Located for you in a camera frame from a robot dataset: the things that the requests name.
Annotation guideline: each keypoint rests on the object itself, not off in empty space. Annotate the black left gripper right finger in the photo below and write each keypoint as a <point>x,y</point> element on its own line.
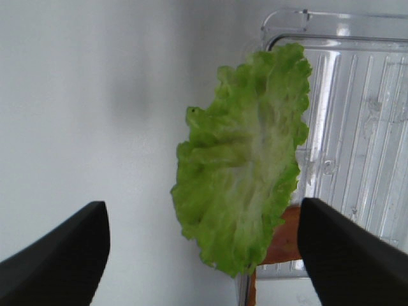
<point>346,264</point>

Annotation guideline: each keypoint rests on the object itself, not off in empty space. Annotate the green lettuce leaf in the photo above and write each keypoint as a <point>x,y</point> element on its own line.
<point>237,170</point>

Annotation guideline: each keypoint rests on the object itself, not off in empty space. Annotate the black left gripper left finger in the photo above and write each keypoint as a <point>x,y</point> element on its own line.
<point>65,266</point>

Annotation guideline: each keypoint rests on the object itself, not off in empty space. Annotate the clear plastic left tray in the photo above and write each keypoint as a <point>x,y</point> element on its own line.
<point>355,158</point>

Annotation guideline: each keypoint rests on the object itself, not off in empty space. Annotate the bacon strip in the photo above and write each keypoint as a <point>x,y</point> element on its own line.
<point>283,247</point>

